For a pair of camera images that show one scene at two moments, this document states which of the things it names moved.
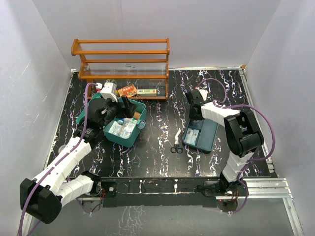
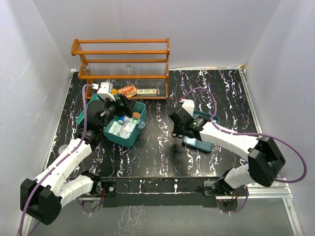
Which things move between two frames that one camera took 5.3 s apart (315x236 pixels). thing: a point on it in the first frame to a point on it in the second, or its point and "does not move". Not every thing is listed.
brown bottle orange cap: x=136 y=115 does not move
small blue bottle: x=121 y=121 does not move
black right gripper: x=191 y=116 to x=176 y=129
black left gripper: x=130 y=107 does not move
